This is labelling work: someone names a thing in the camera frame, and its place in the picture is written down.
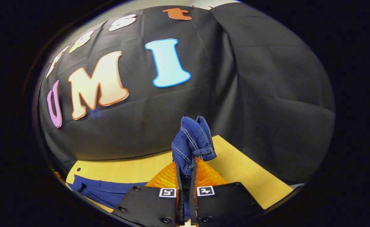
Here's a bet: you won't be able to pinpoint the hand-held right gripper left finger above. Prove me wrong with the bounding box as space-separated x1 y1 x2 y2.
111 161 185 226

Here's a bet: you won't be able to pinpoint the blue denim jeans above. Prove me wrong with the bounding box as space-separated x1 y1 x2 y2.
67 116 217 221

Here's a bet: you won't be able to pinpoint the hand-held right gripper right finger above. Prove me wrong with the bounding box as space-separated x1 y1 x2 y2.
190 158 266 226

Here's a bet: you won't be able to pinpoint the black backdrop cloth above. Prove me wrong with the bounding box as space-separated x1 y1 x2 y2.
38 3 336 185

